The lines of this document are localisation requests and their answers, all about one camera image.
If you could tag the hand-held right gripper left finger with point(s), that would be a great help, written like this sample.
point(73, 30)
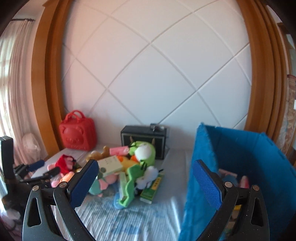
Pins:
point(84, 183)

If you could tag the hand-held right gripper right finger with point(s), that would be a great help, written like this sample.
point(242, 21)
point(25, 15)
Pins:
point(207, 183)

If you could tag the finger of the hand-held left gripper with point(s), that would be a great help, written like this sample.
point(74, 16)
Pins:
point(37, 164)
point(53, 172)

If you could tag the blue felt storage box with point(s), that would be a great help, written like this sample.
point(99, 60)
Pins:
point(242, 148)

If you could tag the pink pig plush teal dress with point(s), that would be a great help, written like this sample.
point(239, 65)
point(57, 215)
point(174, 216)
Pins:
point(94, 188)

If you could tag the pink pig plush orange dress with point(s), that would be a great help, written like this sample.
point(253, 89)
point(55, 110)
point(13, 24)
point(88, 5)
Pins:
point(66, 177)

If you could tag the pink pig plush red dress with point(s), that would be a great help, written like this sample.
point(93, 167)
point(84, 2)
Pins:
point(63, 162)

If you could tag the white green cardboard box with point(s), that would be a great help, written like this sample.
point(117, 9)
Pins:
point(109, 165)

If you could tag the brown plush toy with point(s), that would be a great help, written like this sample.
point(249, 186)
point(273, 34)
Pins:
point(103, 151)

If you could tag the pink soft toy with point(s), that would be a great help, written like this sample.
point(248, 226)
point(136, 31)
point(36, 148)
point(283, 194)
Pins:
point(244, 182)

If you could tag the pink roll packet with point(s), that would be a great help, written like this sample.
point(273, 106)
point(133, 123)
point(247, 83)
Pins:
point(119, 150)

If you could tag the green yellow carton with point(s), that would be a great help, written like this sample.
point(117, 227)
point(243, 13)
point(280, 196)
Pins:
point(151, 188)

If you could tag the green plush toy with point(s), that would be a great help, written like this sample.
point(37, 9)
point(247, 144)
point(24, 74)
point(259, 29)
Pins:
point(144, 151)

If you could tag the black box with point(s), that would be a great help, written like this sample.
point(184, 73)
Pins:
point(138, 136)

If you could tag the pale pink curtain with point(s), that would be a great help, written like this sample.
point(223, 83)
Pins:
point(16, 81)

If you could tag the floral patterned cloth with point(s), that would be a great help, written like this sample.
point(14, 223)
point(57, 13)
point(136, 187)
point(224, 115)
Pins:
point(289, 111)

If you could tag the dark curtain rod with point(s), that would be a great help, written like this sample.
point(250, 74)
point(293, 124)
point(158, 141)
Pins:
point(23, 20)

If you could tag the wooden frame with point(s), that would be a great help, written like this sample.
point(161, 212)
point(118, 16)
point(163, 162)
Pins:
point(44, 92)

